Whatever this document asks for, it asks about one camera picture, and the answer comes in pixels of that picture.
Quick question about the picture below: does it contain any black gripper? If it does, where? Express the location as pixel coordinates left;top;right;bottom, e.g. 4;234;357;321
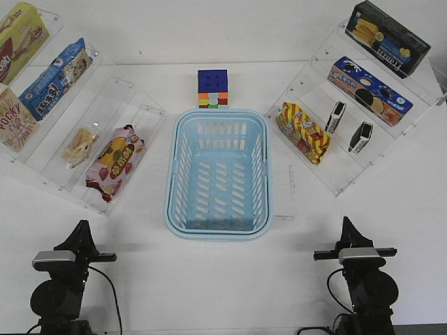
52;220;117;279
313;216;397;271

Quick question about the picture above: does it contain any bread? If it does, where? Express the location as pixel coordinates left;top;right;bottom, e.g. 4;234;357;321
61;123;101;169

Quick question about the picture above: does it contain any black tissue pack front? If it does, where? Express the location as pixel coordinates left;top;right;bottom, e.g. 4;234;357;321
348;121;373;154

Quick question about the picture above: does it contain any black tissue pack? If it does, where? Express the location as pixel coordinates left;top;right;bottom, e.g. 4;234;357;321
325;101;346;134
348;121;373;154

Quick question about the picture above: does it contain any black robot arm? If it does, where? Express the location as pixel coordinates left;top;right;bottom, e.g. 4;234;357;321
314;216;399;334
30;220;117;334

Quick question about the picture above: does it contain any black tissue pack rear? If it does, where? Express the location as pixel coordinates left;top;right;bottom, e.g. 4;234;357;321
325;101;346;134

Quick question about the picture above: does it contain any light blue plastic basket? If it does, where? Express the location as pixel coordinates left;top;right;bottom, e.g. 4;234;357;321
164;109;273;241

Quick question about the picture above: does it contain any pink strawberry snack pack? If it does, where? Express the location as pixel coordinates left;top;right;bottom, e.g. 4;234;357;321
85;124;146;202

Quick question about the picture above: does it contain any red yellow striped snack pack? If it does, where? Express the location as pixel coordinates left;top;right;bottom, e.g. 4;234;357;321
276;102;331;165

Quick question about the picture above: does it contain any clear acrylic left shelf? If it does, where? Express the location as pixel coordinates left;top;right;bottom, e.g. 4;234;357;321
0;6;167;218

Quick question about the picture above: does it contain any clear acrylic shelf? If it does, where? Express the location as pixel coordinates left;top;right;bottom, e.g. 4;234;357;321
266;23;446;194
0;6;167;218

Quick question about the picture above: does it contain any clear acrylic right shelf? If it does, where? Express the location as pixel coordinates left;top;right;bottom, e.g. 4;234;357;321
266;23;446;194

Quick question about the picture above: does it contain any Pocky snack box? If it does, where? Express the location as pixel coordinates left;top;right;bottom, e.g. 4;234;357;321
1;84;39;152

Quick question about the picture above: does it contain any blue orange sandwich cookie box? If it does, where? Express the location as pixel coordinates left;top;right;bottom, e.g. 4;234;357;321
328;57;413;126

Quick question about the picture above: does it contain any blue cookie bag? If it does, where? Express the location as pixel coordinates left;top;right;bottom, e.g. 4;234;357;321
19;38;92;121

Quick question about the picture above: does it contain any black Franzzi biscuit box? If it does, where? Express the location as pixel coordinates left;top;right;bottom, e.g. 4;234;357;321
345;1;431;79

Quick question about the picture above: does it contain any multicoloured puzzle cube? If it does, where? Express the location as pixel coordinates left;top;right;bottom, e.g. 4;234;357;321
198;69;228;108

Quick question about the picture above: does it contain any yellow green biscuit box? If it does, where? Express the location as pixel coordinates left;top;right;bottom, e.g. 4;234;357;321
1;2;50;85

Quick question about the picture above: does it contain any right black cable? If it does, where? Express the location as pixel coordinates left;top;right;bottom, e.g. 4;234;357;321
326;267;356;313

